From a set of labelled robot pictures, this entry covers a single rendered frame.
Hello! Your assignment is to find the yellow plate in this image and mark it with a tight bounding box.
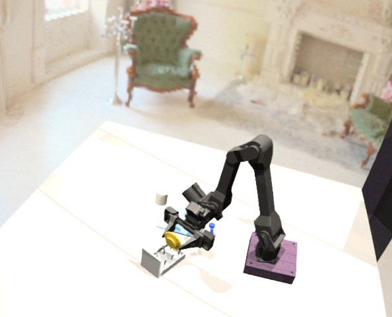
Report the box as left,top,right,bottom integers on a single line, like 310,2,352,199
164,232,181,250

